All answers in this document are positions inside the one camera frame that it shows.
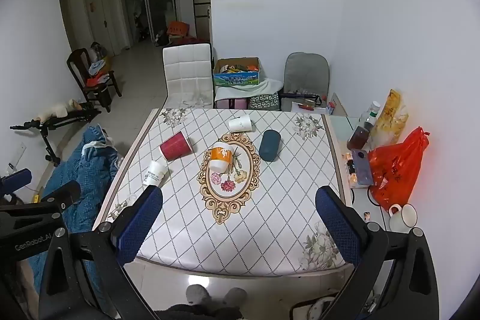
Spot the orange and white cup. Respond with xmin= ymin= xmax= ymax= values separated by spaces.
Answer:
xmin=208 ymin=142 xmax=236 ymax=174

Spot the green patterned bag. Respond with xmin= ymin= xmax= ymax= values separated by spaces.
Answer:
xmin=247 ymin=93 xmax=281 ymax=112

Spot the black exercise bench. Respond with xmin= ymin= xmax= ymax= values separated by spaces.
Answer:
xmin=10 ymin=100 xmax=102 ymax=167

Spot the plain white paper cup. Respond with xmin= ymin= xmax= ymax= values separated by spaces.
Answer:
xmin=228 ymin=115 xmax=253 ymax=132

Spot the yellow snack bag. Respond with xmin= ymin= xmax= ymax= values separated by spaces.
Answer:
xmin=371 ymin=89 xmax=410 ymax=147

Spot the floral diamond-pattern tablecloth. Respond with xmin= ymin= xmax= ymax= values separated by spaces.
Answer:
xmin=92 ymin=107 xmax=356 ymax=277

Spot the white enamel mug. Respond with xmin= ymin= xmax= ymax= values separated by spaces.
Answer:
xmin=388 ymin=203 xmax=418 ymax=233

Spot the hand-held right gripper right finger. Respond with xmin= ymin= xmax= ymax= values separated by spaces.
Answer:
xmin=315 ymin=186 xmax=440 ymax=320

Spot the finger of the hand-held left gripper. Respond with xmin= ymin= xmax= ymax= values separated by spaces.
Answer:
xmin=39 ymin=180 xmax=82 ymax=211
xmin=0 ymin=168 xmax=33 ymax=195

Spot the pink bag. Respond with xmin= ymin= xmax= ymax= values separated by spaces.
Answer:
xmin=215 ymin=97 xmax=248 ymax=110

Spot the pile of clothes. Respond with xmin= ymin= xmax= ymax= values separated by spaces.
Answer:
xmin=87 ymin=43 xmax=114 ymax=87

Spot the red paper cup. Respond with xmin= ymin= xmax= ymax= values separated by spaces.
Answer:
xmin=159 ymin=131 xmax=193 ymax=160

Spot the bottle with brown liquid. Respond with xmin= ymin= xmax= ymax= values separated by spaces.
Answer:
xmin=346 ymin=100 xmax=382 ymax=151

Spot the grey cushioned chair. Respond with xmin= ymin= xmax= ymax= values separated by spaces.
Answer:
xmin=280 ymin=52 xmax=331 ymax=113

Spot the dark teal cup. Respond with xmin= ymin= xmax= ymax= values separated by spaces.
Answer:
xmin=258 ymin=129 xmax=282 ymax=162

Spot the grey fuzzy slipper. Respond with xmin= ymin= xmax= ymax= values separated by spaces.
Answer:
xmin=186 ymin=284 xmax=211 ymax=306
xmin=223 ymin=287 xmax=248 ymax=308

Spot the glass side table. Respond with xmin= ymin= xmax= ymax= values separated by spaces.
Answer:
xmin=325 ymin=113 xmax=415 ymax=232

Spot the red plastic bag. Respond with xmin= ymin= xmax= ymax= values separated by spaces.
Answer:
xmin=367 ymin=127 xmax=431 ymax=212

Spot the blue blanket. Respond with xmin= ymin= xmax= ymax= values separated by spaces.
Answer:
xmin=35 ymin=124 xmax=125 ymax=313

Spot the white folded cloth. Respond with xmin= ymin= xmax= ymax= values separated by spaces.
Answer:
xmin=214 ymin=78 xmax=284 ymax=100

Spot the grey smartphone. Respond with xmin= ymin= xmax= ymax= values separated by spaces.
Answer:
xmin=351 ymin=149 xmax=374 ymax=186

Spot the wooden door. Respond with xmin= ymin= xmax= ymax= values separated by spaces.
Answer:
xmin=83 ymin=0 xmax=118 ymax=57

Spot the white padded chair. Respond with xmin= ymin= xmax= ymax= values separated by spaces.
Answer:
xmin=162 ymin=43 xmax=215 ymax=109

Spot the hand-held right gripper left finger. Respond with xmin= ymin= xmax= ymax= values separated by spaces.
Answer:
xmin=37 ymin=186 xmax=164 ymax=320

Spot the orange box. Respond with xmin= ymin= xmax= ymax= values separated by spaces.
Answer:
xmin=166 ymin=21 xmax=190 ymax=38

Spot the dark wooden chair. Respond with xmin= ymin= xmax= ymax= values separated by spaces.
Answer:
xmin=66 ymin=48 xmax=123 ymax=114

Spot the dark cloth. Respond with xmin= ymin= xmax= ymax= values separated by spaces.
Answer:
xmin=153 ymin=303 xmax=245 ymax=320

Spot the black and red tool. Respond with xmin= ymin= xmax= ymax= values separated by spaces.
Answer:
xmin=281 ymin=91 xmax=324 ymax=111

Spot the white paper cup with label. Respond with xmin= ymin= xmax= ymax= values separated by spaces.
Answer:
xmin=142 ymin=160 xmax=169 ymax=187

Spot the cardboard box with landscape print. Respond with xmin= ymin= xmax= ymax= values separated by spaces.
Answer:
xmin=212 ymin=57 xmax=262 ymax=88

